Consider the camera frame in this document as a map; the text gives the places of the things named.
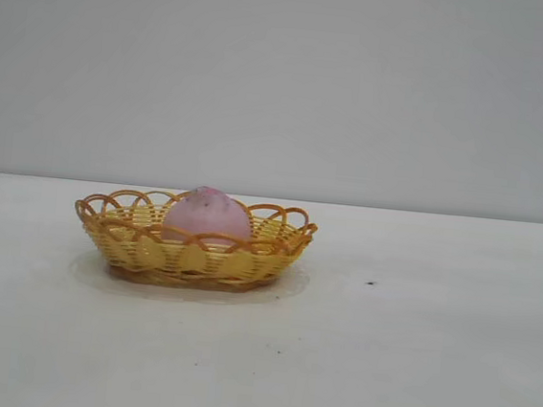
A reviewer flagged yellow woven wicker basket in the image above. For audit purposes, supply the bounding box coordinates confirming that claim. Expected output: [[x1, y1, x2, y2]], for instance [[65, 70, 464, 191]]
[[67, 179, 322, 301]]

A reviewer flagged pink peach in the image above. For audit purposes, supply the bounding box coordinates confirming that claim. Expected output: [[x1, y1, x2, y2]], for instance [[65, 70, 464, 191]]
[[160, 182, 258, 252]]

